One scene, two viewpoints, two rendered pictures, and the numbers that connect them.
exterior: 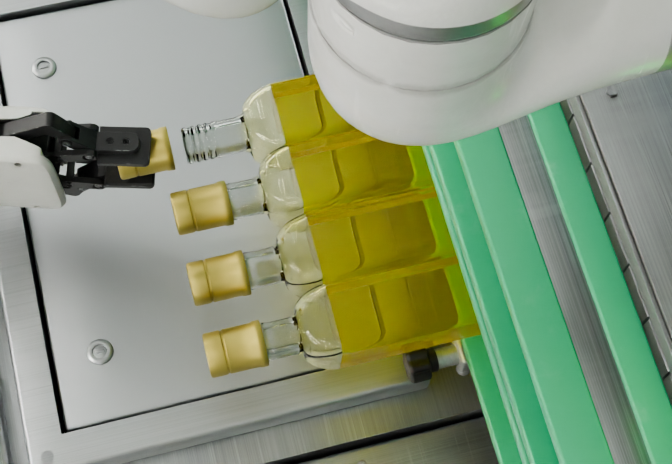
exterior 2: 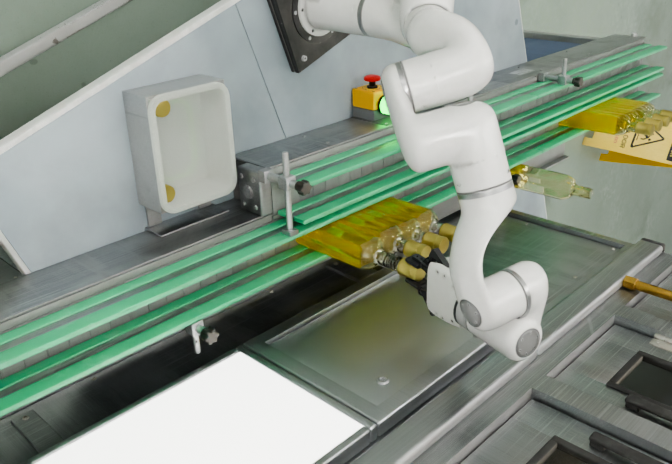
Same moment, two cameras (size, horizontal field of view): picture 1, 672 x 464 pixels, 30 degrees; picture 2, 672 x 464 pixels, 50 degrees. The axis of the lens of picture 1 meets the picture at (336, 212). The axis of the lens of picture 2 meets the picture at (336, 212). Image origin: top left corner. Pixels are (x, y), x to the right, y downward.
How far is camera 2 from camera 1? 1.61 m
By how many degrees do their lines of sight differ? 78
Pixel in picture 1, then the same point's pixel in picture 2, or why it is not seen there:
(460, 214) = (373, 189)
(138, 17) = (329, 367)
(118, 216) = (423, 333)
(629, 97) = (326, 141)
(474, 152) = (366, 158)
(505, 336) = (400, 177)
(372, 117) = not seen: hidden behind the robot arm
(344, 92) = not seen: hidden behind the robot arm
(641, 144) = (339, 137)
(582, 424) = not seen: hidden behind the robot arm
